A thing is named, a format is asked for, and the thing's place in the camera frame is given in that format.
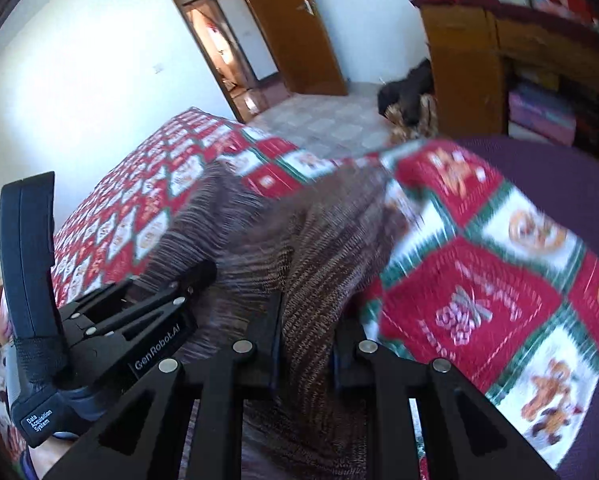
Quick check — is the black clothes pile on floor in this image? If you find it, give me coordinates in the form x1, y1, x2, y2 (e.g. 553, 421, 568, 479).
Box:
377, 58, 438, 145

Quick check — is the brown wooden door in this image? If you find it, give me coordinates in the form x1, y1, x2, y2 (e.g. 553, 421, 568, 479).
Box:
249, 0, 348, 96

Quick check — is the brown knitted sweater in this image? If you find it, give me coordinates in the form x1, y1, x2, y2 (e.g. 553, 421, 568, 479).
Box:
139, 162, 415, 479

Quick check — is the red patchwork bed quilt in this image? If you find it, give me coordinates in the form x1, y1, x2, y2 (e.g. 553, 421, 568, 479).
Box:
0, 106, 599, 480

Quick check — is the brown wooden desk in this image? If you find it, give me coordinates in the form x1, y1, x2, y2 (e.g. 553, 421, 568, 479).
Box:
412, 0, 599, 159

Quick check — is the purple bed sheet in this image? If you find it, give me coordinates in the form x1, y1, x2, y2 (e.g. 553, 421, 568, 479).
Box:
459, 136, 599, 479

